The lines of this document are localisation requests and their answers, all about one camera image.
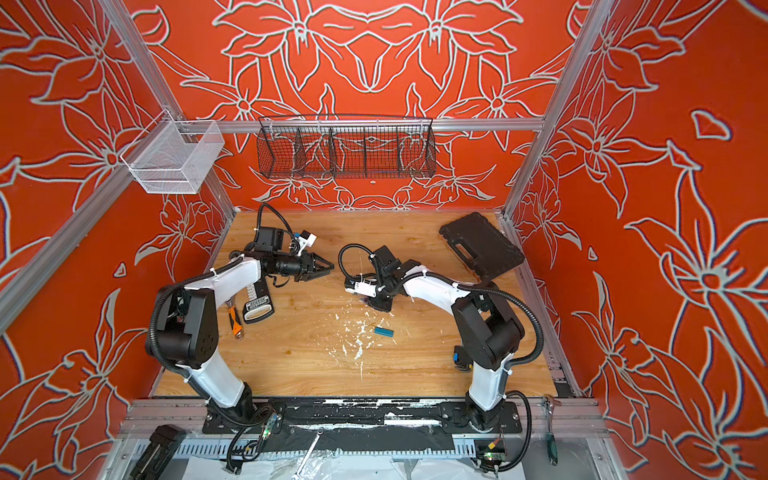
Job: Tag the clear plastic bin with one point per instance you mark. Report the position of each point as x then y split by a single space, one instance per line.
170 156

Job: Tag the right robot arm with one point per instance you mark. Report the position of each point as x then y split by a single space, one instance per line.
498 331

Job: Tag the black box with blue clip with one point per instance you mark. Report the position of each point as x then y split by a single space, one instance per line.
462 360

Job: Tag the green handled screwdriver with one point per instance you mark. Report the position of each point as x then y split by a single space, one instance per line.
552 449

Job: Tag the teal usb drive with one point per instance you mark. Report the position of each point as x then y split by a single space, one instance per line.
384 332

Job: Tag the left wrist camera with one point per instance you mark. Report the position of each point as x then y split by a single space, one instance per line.
277 240

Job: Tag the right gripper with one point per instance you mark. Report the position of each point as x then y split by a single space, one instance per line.
384 294

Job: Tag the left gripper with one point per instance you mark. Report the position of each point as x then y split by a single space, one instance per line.
307 266

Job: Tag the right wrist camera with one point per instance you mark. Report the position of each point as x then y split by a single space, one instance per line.
360 287

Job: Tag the black wire basket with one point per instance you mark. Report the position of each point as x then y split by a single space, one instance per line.
346 147

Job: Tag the adjustable wrench orange handle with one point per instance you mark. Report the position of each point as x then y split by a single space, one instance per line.
236 322

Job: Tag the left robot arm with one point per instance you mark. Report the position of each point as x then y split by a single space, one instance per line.
183 333

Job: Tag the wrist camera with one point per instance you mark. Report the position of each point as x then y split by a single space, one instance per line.
277 240
360 287

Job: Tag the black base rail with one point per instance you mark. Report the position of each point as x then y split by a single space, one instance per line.
449 415

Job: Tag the black tool case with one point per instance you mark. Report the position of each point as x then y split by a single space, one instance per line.
481 247

